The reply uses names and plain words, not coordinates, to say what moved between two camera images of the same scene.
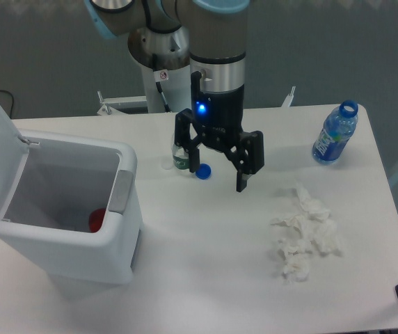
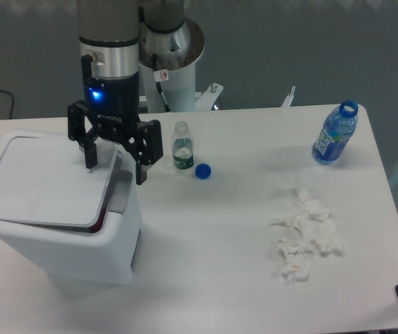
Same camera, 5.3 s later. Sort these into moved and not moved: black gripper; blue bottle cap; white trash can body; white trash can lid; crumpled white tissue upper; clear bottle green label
Moved: white trash can lid; black gripper
Not moved: clear bottle green label; crumpled white tissue upper; white trash can body; blue bottle cap
